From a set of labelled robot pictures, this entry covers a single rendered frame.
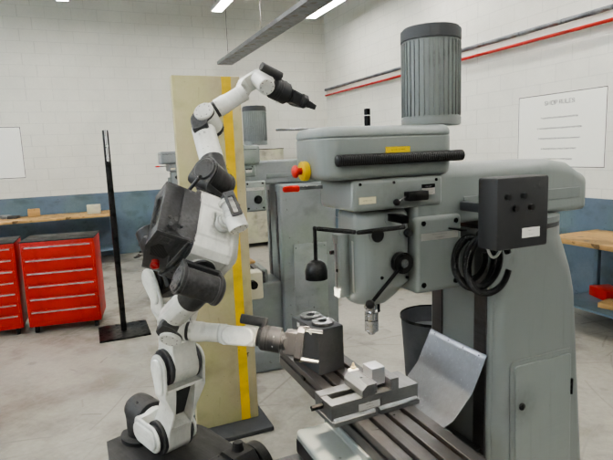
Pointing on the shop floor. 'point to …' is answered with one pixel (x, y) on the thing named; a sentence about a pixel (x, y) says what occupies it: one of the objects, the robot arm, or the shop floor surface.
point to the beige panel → (233, 121)
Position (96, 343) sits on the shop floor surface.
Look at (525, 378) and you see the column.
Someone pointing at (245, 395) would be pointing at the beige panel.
